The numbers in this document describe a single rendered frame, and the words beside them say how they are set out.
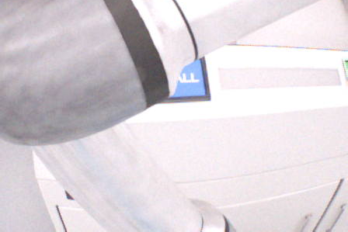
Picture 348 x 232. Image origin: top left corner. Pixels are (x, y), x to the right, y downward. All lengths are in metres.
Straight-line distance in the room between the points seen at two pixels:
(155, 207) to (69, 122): 0.27
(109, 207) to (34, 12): 0.28
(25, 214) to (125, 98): 1.54
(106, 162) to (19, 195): 1.36
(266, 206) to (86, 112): 0.78
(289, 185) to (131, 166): 0.52
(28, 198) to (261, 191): 0.96
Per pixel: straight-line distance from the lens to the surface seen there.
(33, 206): 2.02
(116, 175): 0.70
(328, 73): 1.07
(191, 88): 1.02
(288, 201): 1.25
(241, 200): 1.20
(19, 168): 2.08
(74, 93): 0.47
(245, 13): 0.50
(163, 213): 0.75
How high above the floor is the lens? 1.80
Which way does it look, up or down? 56 degrees down
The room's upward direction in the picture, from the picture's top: 4 degrees clockwise
